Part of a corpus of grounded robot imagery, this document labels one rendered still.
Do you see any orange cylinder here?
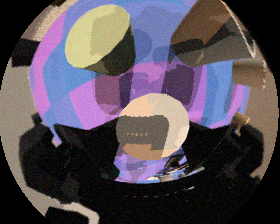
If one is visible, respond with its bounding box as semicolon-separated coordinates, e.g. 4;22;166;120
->
231;111;249;131

